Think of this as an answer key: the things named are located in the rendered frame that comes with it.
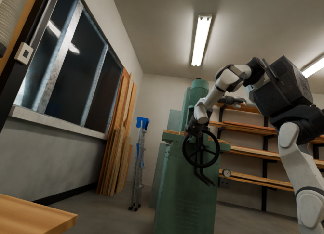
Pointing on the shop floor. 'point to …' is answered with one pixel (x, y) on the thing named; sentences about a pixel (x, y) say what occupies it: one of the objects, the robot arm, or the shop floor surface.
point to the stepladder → (142, 123)
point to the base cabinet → (185, 199)
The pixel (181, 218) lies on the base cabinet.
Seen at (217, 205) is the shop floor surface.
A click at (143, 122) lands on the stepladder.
